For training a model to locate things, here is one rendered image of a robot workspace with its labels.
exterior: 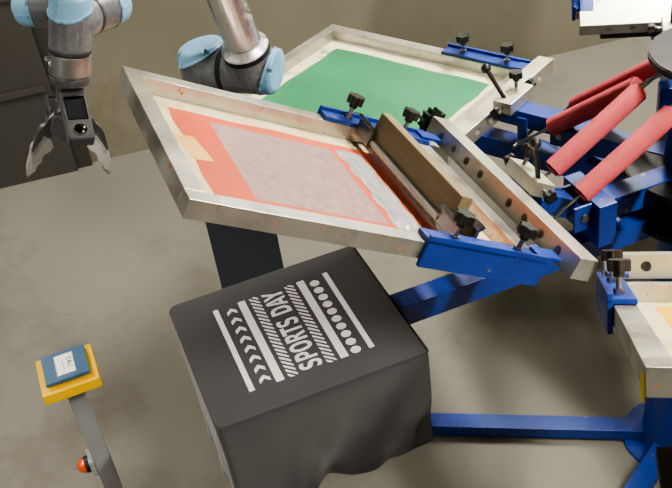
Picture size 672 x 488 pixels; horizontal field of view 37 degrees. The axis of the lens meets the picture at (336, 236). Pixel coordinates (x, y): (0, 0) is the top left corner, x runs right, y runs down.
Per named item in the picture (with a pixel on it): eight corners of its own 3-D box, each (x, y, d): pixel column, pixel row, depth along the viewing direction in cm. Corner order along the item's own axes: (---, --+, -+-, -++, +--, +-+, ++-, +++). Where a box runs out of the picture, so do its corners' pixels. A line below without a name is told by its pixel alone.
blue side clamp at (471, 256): (417, 266, 190) (432, 236, 187) (406, 253, 193) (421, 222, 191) (535, 286, 204) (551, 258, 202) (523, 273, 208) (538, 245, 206)
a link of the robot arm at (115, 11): (82, -20, 188) (47, -7, 179) (133, -19, 184) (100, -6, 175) (89, 21, 191) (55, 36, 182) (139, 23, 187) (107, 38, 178)
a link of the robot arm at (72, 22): (105, -10, 174) (77, 1, 167) (103, 50, 179) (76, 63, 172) (66, -21, 176) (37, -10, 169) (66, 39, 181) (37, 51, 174)
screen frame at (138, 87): (182, 218, 166) (189, 198, 165) (116, 81, 211) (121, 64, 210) (537, 279, 205) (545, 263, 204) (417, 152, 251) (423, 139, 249)
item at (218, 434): (252, 558, 229) (216, 431, 204) (203, 429, 264) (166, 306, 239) (265, 553, 230) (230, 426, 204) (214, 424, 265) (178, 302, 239)
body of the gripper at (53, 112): (85, 123, 190) (86, 63, 184) (92, 142, 183) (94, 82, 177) (43, 123, 187) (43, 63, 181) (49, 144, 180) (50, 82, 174)
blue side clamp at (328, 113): (316, 139, 233) (327, 112, 230) (309, 130, 237) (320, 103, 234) (420, 163, 248) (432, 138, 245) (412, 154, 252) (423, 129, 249)
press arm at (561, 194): (512, 207, 228) (522, 188, 226) (499, 194, 233) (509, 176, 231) (568, 219, 237) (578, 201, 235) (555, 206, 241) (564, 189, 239)
